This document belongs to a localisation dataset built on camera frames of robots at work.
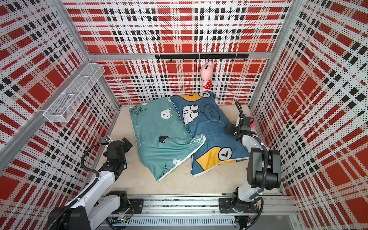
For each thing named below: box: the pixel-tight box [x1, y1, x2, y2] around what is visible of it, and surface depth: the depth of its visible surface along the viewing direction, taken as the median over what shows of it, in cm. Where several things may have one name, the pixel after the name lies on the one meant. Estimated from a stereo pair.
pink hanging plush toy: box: [199, 60, 214, 92], surface depth 95 cm
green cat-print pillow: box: [128, 95, 207, 183], surface depth 90 cm
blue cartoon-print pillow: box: [170, 91, 251, 177], surface depth 90 cm
